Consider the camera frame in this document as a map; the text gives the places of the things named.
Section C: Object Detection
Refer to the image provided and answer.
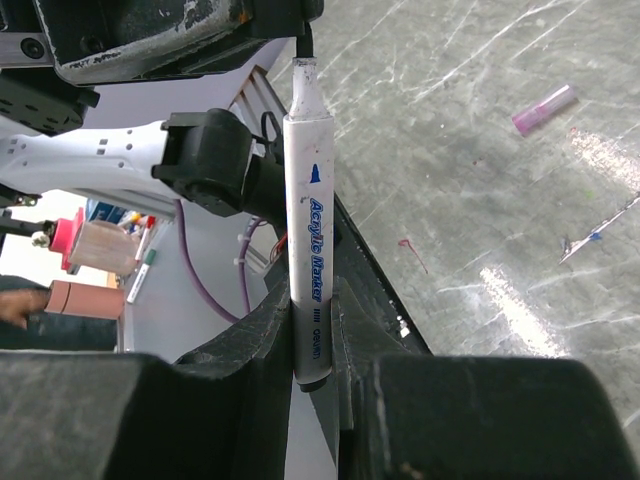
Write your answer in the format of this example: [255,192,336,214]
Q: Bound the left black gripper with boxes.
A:
[1,0,324,85]

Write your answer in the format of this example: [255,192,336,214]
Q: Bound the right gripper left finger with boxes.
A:
[1,287,292,479]

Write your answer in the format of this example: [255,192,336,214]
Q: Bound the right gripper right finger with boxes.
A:
[332,279,639,479]

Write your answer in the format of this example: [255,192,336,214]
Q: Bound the black pen cap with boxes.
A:
[295,22,315,59]

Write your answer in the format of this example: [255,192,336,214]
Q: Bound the white marker black tip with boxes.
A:
[283,58,335,392]

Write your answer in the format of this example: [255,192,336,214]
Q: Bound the pink pen cap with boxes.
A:
[511,84,577,136]

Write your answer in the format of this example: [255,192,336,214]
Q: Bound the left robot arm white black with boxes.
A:
[1,1,324,227]

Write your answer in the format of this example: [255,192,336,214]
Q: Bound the background green white marker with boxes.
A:
[126,249,157,304]

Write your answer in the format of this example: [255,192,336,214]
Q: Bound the brown cardboard tube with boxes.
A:
[45,280,125,320]

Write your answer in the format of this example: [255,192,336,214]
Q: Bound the clear jar pink lid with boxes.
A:
[31,208,139,276]

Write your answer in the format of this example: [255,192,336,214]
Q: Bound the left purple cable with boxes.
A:
[172,197,266,325]

